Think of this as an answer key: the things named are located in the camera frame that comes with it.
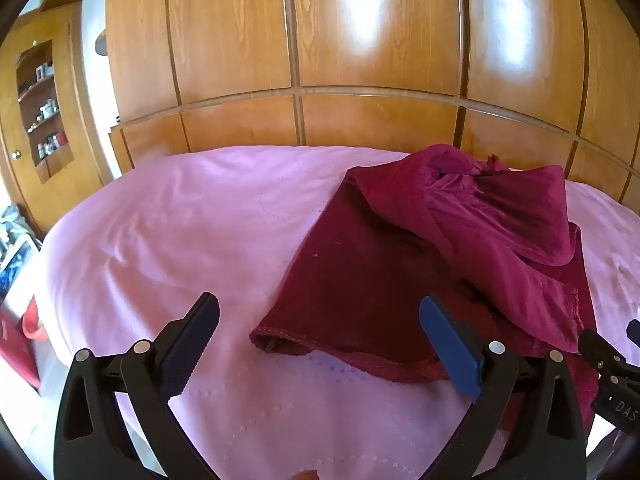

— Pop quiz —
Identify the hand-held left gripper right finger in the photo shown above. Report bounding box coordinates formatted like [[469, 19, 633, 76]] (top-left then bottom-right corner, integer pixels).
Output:
[[419, 294, 587, 480]]

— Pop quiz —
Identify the group of small bottles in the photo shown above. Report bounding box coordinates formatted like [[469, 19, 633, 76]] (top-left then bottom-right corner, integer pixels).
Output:
[[19, 60, 68, 161]]

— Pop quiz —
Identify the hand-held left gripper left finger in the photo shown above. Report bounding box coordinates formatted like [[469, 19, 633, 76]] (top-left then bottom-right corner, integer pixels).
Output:
[[52, 291, 221, 480]]

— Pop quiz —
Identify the maroon garment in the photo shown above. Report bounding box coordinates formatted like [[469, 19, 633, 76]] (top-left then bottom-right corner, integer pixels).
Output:
[[249, 143, 601, 441]]

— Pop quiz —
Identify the wooden wardrobe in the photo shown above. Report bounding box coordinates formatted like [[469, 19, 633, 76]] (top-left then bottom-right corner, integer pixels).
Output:
[[102, 0, 640, 206]]

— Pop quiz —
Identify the wooden cabinet with shelves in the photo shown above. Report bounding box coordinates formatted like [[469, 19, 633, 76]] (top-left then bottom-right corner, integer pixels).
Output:
[[0, 2, 118, 236]]

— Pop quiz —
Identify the pile of household clutter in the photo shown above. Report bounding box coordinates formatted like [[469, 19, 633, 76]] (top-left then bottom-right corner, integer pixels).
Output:
[[0, 204, 43, 301]]

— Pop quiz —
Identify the red bag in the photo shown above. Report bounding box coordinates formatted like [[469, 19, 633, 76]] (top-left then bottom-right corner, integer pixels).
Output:
[[0, 294, 48, 392]]

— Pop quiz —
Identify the pink bed sheet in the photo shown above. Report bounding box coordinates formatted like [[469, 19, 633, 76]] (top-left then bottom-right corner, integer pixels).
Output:
[[37, 145, 640, 480]]

